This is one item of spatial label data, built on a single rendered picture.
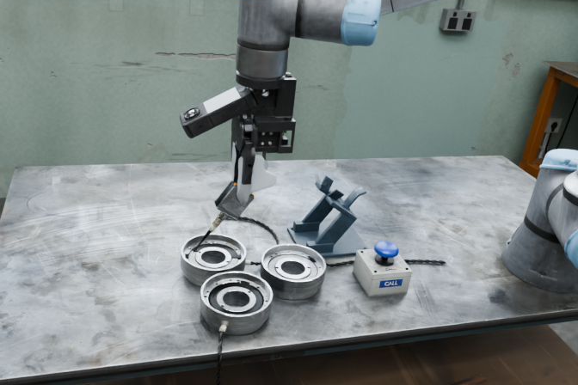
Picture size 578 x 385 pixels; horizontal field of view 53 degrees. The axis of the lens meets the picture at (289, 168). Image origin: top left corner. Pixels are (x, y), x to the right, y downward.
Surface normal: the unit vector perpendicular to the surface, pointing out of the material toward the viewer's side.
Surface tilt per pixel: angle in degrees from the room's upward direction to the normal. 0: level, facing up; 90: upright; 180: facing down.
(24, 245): 0
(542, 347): 0
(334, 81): 90
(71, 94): 90
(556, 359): 0
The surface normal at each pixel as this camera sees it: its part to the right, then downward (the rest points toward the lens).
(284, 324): 0.11, -0.90
